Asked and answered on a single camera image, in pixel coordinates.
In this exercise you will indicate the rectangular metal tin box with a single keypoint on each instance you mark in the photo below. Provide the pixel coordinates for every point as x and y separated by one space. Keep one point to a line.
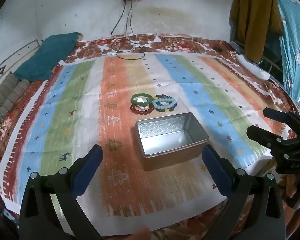
165 140

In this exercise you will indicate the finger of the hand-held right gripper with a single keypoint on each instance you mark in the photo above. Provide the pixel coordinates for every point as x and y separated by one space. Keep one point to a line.
262 135
277 115

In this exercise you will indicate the brown jacket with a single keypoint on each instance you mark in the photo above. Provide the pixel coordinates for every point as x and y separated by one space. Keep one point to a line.
252 17

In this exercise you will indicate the white decorated bed board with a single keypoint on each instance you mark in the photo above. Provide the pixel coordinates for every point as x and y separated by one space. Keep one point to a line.
12 57

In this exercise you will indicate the green jade bangle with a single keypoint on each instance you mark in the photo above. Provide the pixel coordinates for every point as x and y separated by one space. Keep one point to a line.
133 100

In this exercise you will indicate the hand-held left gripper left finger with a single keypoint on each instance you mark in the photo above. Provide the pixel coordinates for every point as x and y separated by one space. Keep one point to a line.
90 170

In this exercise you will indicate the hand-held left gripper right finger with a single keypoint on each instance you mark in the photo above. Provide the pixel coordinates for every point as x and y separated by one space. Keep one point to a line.
215 170

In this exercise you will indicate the striped patterned cloth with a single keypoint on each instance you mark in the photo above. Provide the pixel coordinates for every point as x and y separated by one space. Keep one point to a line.
77 105

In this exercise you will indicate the white oblong object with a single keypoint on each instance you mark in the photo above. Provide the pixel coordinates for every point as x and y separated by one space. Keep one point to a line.
252 67

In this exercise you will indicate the teal pillow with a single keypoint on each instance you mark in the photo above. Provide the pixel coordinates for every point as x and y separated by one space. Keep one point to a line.
45 55

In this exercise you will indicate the person's left hand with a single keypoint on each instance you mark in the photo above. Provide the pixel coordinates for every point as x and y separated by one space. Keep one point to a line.
138 233

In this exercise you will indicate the blue printed curtain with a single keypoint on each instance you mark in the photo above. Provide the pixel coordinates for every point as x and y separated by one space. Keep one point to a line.
292 42

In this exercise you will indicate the grey striped cushion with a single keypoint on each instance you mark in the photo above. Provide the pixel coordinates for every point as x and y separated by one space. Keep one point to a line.
7 95

